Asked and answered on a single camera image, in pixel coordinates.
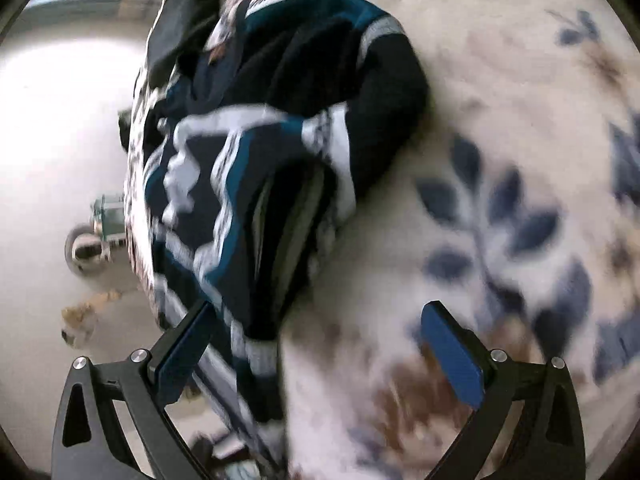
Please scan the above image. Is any navy white patterned knit sweater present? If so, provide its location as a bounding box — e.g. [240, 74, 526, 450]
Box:
[138, 0, 427, 474]

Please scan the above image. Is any small wheeled cart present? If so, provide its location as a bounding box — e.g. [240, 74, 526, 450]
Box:
[64, 194, 126, 276]

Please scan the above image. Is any black folded garment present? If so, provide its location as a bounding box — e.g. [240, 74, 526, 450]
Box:
[146, 0, 220, 89]

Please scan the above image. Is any tan object on floor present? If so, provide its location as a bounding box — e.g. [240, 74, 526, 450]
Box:
[61, 289, 122, 348]

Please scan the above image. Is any floral cream bed quilt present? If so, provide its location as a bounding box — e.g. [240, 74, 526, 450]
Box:
[125, 0, 639, 479]

